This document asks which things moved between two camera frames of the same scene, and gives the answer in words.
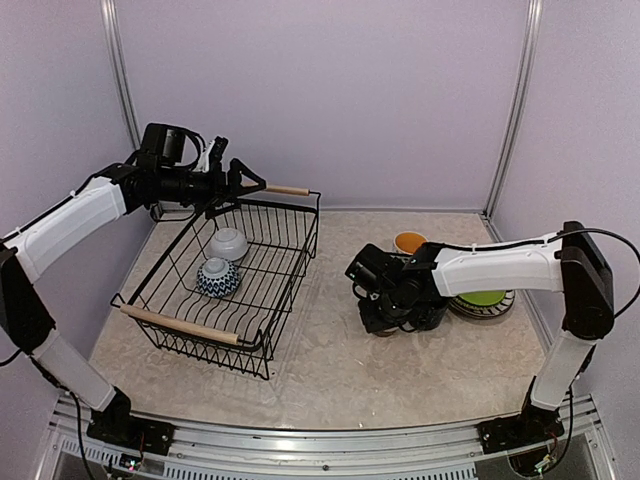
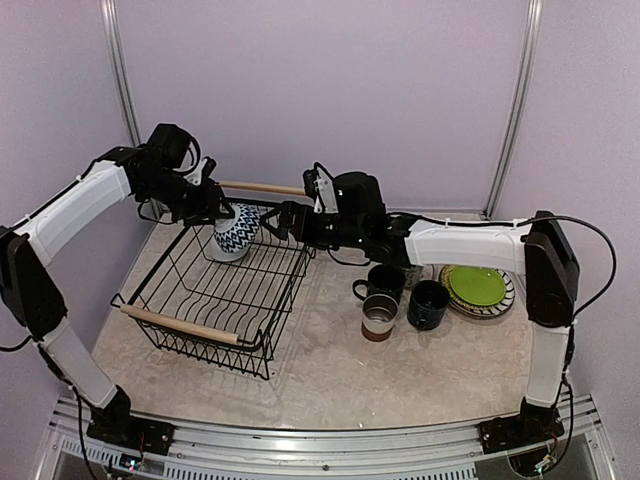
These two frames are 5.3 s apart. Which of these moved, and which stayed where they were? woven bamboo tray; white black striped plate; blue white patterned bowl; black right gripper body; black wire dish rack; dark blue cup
Moved: black right gripper body; blue white patterned bowl; woven bamboo tray
Stayed: white black striped plate; black wire dish rack; dark blue cup
